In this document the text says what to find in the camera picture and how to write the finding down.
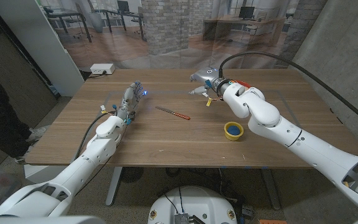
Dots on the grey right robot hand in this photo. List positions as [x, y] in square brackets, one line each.
[207, 75]

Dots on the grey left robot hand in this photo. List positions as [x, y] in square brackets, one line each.
[127, 102]

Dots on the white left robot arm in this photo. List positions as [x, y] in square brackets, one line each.
[82, 165]

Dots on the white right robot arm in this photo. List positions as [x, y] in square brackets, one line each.
[306, 143]

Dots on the white power box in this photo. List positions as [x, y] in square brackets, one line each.
[102, 68]

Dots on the printed office backdrop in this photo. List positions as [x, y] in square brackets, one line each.
[166, 31]

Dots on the blue and yellow cup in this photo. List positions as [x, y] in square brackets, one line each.
[227, 132]

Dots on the black round fan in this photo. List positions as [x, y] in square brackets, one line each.
[131, 174]

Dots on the grey table leg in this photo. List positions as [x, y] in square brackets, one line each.
[271, 189]
[113, 186]

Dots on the white board panel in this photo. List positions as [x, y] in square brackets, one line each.
[42, 46]

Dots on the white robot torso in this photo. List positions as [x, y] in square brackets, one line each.
[194, 202]

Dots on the orange flat object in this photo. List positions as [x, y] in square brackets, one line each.
[272, 221]

